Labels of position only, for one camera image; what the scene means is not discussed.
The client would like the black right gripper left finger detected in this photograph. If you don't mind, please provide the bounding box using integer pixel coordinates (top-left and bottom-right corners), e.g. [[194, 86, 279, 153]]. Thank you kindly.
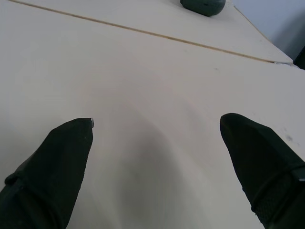
[[0, 117, 95, 229]]

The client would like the dark object beside table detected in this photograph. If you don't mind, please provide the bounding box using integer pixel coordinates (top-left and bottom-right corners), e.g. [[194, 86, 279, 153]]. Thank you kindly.
[[293, 49, 305, 71]]

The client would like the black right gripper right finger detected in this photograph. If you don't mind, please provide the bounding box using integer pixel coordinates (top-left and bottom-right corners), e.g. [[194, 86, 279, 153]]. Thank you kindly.
[[219, 113, 305, 229]]

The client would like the dark green rounded object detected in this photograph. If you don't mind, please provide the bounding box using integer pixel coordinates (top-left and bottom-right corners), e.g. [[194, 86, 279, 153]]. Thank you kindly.
[[180, 0, 226, 17]]

